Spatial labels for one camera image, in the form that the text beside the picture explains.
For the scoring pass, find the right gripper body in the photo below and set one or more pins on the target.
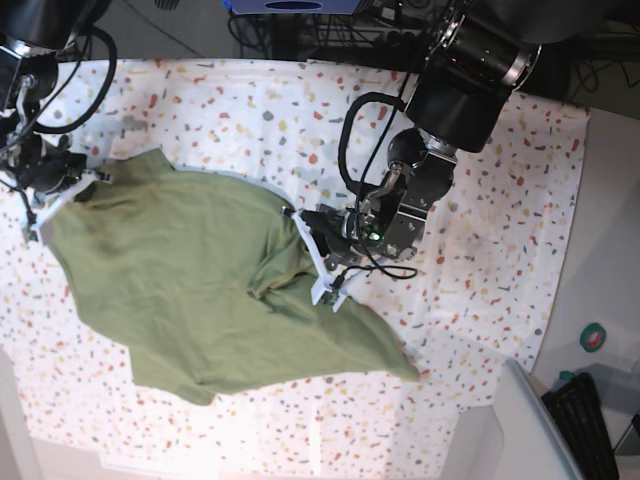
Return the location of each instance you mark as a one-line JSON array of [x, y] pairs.
[[48, 168]]

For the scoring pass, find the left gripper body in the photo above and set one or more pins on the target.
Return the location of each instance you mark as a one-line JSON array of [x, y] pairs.
[[334, 232]]

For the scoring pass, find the green t-shirt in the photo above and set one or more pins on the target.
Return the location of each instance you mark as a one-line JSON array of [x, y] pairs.
[[208, 285]]

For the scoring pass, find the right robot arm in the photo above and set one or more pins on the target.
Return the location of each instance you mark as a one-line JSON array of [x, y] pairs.
[[35, 35]]

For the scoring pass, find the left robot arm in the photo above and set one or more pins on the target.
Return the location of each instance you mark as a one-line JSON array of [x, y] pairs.
[[472, 64]]

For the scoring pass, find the terrazzo pattern table cloth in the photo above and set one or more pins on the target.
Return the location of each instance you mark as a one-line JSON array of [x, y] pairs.
[[488, 265]]

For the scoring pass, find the blue box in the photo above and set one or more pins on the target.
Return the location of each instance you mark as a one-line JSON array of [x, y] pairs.
[[338, 7]]

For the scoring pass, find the green tape roll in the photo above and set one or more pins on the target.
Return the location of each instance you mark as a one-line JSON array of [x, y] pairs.
[[592, 337]]

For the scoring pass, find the grey plastic bin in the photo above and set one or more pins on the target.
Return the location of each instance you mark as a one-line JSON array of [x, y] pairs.
[[533, 447]]

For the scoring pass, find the black keyboard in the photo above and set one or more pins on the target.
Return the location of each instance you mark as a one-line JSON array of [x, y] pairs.
[[576, 410]]

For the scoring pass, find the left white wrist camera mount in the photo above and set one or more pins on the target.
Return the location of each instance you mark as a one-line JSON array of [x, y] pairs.
[[329, 289]]

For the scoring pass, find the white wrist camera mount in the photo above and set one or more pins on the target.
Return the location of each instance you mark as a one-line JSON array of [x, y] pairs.
[[42, 207], [329, 289]]

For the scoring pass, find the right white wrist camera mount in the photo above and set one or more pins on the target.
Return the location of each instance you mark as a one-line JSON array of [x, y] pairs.
[[42, 207]]

